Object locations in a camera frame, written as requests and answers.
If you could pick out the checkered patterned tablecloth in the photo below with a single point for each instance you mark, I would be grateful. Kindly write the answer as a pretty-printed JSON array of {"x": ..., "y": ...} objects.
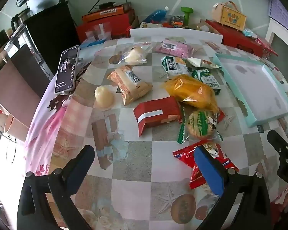
[{"x": 136, "y": 180}]

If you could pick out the orange flat box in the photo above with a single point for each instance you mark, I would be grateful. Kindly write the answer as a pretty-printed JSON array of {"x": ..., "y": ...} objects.
[{"x": 116, "y": 10}]

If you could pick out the blue liquid plastic bottle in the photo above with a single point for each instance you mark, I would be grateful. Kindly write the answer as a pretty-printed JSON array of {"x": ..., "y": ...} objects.
[{"x": 157, "y": 16}]

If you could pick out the large red gift box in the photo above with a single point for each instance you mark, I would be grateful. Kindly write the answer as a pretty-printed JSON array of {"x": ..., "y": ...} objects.
[{"x": 236, "y": 39}]

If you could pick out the yellow children's day carry box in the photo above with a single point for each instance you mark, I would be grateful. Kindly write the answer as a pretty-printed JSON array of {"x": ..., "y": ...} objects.
[{"x": 228, "y": 14}]

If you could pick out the red white-striped snack pack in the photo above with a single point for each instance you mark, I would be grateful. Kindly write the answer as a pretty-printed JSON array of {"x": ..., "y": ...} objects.
[{"x": 156, "y": 112}]

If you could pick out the white teal-rimmed tray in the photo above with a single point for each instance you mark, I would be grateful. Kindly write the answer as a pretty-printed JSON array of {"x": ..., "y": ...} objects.
[{"x": 253, "y": 84}]

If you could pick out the red patterned flat pouch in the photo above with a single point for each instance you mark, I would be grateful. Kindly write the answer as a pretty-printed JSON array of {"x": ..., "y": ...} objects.
[{"x": 266, "y": 47}]

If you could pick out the yellow orange snack bag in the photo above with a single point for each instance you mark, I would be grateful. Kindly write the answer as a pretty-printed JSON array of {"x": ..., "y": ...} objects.
[{"x": 192, "y": 92}]

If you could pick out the black cabinet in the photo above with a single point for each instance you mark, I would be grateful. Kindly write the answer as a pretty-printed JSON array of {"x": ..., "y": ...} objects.
[{"x": 50, "y": 27}]

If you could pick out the green dumbbell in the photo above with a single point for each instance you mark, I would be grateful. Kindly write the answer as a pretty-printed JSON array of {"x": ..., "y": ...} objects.
[{"x": 187, "y": 12}]

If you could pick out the white card game box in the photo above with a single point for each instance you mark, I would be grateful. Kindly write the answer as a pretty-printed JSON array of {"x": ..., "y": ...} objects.
[{"x": 145, "y": 25}]

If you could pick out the red box at left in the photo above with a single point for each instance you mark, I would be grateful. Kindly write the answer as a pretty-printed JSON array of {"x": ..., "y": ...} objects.
[{"x": 119, "y": 26}]

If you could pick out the blue wet wipes pack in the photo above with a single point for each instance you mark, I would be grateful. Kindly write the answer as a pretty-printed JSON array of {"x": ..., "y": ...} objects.
[{"x": 249, "y": 33}]

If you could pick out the white shelf unit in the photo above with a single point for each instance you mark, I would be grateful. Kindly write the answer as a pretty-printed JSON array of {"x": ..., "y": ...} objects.
[{"x": 277, "y": 36}]

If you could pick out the clear plastic box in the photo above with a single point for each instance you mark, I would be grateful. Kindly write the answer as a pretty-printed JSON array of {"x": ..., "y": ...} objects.
[{"x": 99, "y": 31}]

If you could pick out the green white milk snack pack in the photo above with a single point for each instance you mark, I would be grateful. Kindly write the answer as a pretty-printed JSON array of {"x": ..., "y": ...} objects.
[{"x": 205, "y": 76}]

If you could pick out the round cream mochi cake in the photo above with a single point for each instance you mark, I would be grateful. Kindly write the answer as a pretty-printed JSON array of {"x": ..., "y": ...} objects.
[{"x": 104, "y": 97}]

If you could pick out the colourful toy pile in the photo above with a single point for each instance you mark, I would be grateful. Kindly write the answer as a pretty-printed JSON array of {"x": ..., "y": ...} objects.
[{"x": 173, "y": 22}]

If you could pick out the white orange cookie packet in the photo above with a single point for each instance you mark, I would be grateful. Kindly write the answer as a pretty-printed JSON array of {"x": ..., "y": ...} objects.
[{"x": 200, "y": 63}]

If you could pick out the red rice cracker bag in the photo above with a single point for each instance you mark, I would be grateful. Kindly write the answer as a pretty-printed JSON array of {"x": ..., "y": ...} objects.
[{"x": 196, "y": 159}]

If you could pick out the white foam board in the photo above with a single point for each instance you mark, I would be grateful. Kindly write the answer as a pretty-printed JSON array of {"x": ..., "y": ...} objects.
[{"x": 177, "y": 32}]

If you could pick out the round clear lidded jar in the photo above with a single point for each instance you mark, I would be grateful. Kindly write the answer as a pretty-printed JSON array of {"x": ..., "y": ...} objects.
[{"x": 204, "y": 28}]

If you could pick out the clear bag bread bun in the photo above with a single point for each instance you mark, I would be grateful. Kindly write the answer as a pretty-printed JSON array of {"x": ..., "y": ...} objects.
[{"x": 136, "y": 54}]

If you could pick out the smartphone on stand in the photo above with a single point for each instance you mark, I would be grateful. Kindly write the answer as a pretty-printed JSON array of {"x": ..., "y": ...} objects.
[{"x": 65, "y": 77}]

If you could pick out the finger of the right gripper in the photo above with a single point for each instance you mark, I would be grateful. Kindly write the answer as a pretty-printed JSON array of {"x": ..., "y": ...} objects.
[{"x": 277, "y": 142}]

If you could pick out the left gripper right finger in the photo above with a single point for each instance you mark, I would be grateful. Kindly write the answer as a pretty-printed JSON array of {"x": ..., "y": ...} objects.
[{"x": 254, "y": 211}]

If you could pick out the pink barcode snack pack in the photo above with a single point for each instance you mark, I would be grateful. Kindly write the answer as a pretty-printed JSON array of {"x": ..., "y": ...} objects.
[{"x": 173, "y": 48}]

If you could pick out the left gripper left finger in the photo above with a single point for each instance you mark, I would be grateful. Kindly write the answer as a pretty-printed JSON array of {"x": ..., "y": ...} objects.
[{"x": 34, "y": 211}]

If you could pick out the green round cracker packet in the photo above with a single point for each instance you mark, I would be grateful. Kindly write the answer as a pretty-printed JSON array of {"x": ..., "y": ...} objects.
[{"x": 197, "y": 125}]

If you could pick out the purple perforated basket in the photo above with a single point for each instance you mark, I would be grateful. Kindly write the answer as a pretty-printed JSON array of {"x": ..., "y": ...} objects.
[{"x": 278, "y": 12}]

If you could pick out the beige orange barcode snack pack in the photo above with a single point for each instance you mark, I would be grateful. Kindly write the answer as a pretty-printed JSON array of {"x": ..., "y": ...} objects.
[{"x": 131, "y": 86}]

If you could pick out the green white korean snack bag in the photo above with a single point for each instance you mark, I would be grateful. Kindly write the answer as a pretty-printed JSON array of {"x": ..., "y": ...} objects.
[{"x": 174, "y": 66}]

